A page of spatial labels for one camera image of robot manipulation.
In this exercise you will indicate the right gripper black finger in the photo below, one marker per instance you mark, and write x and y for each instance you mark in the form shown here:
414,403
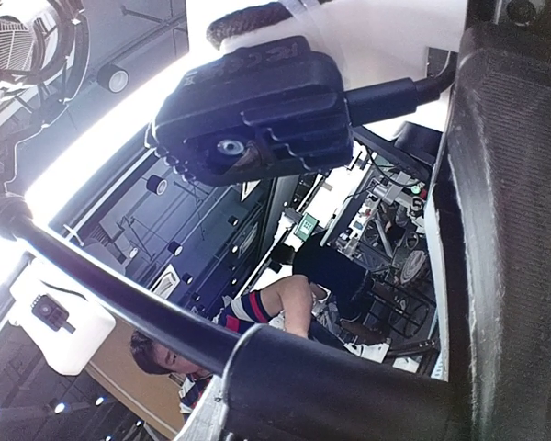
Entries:
499,148

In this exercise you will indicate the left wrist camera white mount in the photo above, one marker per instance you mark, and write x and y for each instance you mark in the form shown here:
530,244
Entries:
296,79

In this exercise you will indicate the white overhead camera box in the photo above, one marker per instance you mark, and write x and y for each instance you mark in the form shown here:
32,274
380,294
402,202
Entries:
60,316

